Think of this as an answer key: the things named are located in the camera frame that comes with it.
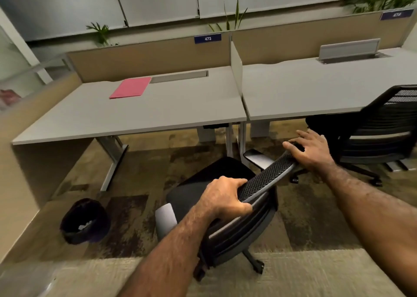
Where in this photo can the person's left hand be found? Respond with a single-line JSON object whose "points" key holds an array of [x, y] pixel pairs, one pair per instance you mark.
{"points": [[221, 199]]}

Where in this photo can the person's right hand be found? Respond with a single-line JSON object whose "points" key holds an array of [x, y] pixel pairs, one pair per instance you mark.
{"points": [[316, 150]]}

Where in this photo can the black mesh office chair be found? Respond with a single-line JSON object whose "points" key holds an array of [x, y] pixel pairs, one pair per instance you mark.
{"points": [[374, 137], [224, 170]]}

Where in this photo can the white paper scraps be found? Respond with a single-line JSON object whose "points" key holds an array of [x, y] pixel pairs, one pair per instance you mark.
{"points": [[86, 225]]}

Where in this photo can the pink paper folder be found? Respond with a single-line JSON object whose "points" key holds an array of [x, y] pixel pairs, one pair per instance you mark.
{"points": [[130, 88]]}

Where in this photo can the person's left forearm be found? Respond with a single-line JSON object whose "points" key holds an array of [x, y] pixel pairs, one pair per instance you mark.
{"points": [[169, 257]]}

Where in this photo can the person's right forearm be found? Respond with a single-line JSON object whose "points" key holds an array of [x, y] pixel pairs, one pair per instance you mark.
{"points": [[381, 215]]}

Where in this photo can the beige desk partition panel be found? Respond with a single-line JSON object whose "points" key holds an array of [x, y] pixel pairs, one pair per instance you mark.
{"points": [[309, 36], [146, 57]]}

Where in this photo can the black trash bin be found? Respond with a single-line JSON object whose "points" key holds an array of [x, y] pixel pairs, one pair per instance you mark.
{"points": [[71, 228]]}

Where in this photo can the blue number sign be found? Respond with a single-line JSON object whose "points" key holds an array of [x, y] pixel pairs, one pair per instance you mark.
{"points": [[208, 38], [396, 14]]}

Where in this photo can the tall leaf green plant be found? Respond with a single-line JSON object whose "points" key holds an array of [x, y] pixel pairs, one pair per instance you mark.
{"points": [[235, 15]]}

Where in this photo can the broad leaf green plant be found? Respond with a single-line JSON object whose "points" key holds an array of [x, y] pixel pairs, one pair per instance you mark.
{"points": [[101, 33]]}

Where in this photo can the white office desk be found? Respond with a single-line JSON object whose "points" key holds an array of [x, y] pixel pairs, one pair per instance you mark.
{"points": [[19, 163]]}

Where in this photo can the glass partition screen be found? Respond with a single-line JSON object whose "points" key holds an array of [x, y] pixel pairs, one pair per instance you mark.
{"points": [[19, 62]]}

